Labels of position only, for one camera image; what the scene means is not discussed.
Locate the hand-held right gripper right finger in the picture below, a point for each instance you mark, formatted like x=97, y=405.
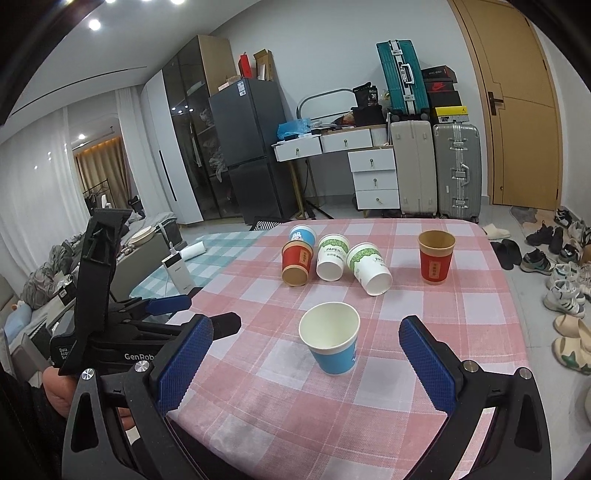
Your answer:
x=429, y=369

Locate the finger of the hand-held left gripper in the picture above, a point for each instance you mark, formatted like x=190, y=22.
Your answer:
x=226, y=323
x=171, y=303

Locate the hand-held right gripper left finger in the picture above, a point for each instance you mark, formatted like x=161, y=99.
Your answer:
x=184, y=364

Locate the person's left forearm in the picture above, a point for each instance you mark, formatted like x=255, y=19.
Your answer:
x=23, y=429

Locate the red paper cup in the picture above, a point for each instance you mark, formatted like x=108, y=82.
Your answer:
x=435, y=263
x=295, y=263

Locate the blue paper cup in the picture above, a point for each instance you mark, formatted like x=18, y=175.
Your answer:
x=302, y=234
x=334, y=344

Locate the white green paper cup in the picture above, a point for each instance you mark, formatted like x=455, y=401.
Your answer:
x=369, y=270
x=331, y=258

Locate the person's left hand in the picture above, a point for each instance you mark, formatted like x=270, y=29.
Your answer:
x=57, y=390

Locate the white power bank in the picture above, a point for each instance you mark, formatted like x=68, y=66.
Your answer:
x=178, y=274

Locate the pink checked tablecloth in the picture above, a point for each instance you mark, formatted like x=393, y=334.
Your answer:
x=258, y=350

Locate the grey sofa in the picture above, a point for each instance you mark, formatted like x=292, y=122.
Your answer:
x=41, y=295

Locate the green checked cloth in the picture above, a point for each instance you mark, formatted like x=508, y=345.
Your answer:
x=217, y=258

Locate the beige bowl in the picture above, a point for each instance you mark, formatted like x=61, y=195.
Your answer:
x=141, y=235

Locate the striped floor mat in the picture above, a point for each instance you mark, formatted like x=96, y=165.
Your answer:
x=265, y=225

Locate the white curtain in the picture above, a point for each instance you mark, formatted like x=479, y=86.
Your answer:
x=37, y=194

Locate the brown curtain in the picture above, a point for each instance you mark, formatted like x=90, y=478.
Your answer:
x=104, y=170

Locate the black slippers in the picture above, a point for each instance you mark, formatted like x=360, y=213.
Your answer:
x=508, y=254

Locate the black tripod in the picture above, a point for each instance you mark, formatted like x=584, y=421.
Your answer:
x=314, y=210

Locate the beige foam clogs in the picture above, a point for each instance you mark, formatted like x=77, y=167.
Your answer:
x=572, y=341

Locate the white wardrobe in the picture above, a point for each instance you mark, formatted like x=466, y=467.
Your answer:
x=161, y=152

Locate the beige slippers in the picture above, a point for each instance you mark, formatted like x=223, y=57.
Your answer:
x=496, y=231

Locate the row of sneakers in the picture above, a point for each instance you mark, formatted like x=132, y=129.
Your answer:
x=561, y=277

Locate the dark grey refrigerator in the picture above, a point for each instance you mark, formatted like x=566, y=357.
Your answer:
x=251, y=152

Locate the glass door cabinet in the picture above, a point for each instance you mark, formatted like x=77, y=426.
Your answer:
x=198, y=129

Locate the grey door mat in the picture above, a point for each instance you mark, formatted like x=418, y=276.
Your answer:
x=524, y=215

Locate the silver suitcase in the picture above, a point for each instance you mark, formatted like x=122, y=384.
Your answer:
x=457, y=170

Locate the beige suitcase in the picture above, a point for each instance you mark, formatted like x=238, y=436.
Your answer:
x=415, y=168

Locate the blue plastic bag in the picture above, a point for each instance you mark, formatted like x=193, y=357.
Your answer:
x=293, y=128

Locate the white desk with drawers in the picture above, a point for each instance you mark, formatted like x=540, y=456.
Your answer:
x=369, y=170

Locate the oval desk mirror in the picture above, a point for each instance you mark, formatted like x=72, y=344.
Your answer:
x=323, y=104

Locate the yellow black shoe box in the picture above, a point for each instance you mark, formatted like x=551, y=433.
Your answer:
x=450, y=114

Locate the brown cardboard box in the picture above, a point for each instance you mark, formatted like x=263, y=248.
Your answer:
x=264, y=64

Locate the black bag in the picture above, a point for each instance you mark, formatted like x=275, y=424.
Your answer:
x=368, y=96

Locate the wooden door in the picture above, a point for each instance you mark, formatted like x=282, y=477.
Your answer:
x=521, y=115

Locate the plain black shoe box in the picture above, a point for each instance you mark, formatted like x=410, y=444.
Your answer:
x=444, y=99

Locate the red black shoe box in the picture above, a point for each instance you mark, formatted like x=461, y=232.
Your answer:
x=441, y=86

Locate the teal suitcase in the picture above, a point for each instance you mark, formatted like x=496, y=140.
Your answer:
x=401, y=78

